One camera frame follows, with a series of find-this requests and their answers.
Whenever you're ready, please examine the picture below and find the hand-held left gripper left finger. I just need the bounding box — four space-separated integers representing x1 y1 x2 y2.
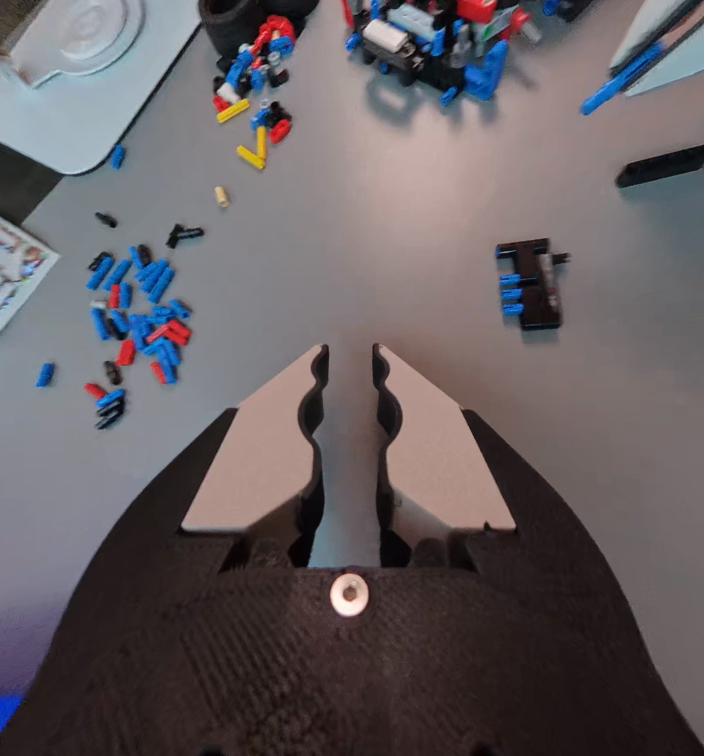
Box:
181 344 330 553

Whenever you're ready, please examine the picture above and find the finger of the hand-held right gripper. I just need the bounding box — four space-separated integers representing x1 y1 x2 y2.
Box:
609 0 693 69
622 34 704 98

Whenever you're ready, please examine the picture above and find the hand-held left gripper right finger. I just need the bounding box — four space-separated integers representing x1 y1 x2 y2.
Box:
373 343 518 554

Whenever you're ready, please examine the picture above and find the black five hole beam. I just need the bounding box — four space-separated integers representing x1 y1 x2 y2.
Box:
615 143 704 190

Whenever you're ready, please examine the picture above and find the black Lego beam subassembly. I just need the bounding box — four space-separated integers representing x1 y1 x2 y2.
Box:
495 237 572 332

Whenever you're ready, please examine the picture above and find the grey desk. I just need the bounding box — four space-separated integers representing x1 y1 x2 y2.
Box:
0 0 704 756

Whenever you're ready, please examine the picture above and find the pile of small plastic pins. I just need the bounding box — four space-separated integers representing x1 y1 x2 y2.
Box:
83 243 193 432

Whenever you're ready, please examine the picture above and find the partly built toy brick car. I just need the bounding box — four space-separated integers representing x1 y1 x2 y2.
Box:
343 0 595 107

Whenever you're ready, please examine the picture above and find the holographic sticker sheet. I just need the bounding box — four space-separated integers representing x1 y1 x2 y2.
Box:
0 201 60 367

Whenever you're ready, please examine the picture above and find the black toy tire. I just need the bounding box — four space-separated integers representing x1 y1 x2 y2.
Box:
263 0 320 19
198 0 264 57

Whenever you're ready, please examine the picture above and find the pile of mixed brick pieces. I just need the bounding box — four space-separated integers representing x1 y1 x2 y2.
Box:
210 15 296 145

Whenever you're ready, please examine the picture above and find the white book stand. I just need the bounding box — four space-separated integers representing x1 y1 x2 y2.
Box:
0 0 202 176

